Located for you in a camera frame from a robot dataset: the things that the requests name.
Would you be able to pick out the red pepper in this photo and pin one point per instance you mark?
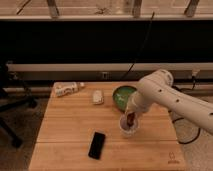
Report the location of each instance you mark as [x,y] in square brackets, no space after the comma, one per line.
[130,119]

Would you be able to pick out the black smartphone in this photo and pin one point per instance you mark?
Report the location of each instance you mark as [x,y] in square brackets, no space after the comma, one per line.
[96,145]

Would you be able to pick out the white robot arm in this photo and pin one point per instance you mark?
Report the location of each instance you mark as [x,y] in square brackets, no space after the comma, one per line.
[157,88]

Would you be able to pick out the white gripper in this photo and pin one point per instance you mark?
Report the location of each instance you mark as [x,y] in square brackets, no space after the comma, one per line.
[137,104]

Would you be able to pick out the white plastic bottle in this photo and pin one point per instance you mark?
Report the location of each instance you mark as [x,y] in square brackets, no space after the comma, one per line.
[71,88]

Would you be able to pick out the green bowl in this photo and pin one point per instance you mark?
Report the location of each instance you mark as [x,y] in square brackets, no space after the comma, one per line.
[120,96]

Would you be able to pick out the white ceramic cup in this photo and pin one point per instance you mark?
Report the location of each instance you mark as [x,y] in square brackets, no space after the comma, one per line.
[127,131]

